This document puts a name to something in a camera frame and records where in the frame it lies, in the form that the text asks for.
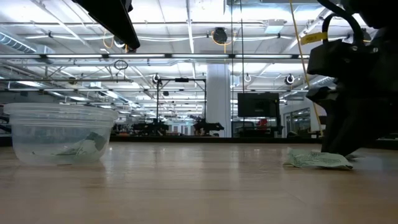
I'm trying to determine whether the black ceiling cable reel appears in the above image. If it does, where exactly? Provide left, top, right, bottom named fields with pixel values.
left=211, top=27, right=236, bottom=46

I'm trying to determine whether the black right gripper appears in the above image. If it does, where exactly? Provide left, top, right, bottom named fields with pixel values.
left=305, top=26, right=398, bottom=157

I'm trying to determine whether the yellow hanging cable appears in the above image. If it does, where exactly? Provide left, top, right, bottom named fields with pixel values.
left=289, top=0, right=325, bottom=138

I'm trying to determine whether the long green packet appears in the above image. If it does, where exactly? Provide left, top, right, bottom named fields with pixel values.
left=32, top=139, right=101, bottom=157

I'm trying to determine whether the black monitor screen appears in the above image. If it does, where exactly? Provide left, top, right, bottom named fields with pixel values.
left=237, top=92, right=280, bottom=118

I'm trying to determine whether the black coiled ceiling cable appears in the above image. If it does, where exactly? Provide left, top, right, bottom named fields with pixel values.
left=113, top=59, right=129, bottom=72

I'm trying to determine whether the clear plastic round container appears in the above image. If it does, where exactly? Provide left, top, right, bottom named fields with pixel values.
left=3, top=103, right=119, bottom=166

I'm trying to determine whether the yellow cable label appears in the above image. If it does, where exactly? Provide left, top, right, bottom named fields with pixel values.
left=299, top=31, right=329, bottom=45

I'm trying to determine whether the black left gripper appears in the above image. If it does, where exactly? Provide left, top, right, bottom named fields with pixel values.
left=72, top=0, right=141, bottom=50

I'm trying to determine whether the white building column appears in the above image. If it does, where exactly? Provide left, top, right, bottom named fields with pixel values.
left=206, top=63, right=233, bottom=138

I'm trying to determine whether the black hanging cable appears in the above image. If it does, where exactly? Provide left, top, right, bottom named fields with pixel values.
left=230, top=0, right=234, bottom=138
left=239, top=0, right=246, bottom=138

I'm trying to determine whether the black table edge rail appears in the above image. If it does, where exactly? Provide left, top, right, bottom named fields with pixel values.
left=0, top=135, right=398, bottom=151

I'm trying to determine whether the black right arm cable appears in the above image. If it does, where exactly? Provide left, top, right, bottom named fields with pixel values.
left=316, top=0, right=365, bottom=45

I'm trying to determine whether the black metal station frame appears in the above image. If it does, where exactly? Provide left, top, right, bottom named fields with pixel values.
left=155, top=77, right=208, bottom=135

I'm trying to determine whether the large printed green packet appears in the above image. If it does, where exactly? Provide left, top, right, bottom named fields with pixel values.
left=282, top=147, right=354, bottom=170

